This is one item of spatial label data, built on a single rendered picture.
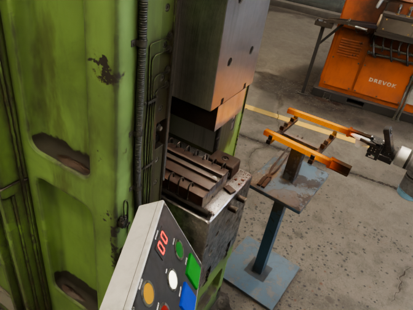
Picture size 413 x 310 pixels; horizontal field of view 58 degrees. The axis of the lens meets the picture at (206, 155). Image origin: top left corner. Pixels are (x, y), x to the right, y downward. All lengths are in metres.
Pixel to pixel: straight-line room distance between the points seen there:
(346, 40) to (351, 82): 0.50
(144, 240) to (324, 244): 2.02
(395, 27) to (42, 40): 3.86
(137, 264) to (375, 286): 2.06
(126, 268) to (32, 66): 0.69
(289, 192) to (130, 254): 1.10
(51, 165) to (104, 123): 0.36
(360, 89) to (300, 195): 3.17
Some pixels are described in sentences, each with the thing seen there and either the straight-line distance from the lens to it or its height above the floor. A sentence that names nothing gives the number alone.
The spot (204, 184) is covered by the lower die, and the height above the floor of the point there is 0.99.
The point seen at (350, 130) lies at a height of 1.09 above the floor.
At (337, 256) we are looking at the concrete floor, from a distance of 2.80.
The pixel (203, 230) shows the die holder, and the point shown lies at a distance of 1.45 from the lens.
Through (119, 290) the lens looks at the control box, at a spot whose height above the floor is 1.18.
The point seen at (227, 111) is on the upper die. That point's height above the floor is 1.32.
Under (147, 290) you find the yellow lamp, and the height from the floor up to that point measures 1.17.
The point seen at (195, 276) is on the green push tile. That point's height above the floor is 1.00.
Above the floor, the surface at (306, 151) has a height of 1.04.
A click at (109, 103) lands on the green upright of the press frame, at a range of 1.01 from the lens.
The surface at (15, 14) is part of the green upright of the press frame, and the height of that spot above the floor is 1.56.
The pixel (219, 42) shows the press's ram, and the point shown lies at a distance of 1.06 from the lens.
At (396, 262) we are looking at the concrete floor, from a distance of 2.99.
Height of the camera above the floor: 1.91
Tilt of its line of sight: 35 degrees down
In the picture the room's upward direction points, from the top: 9 degrees clockwise
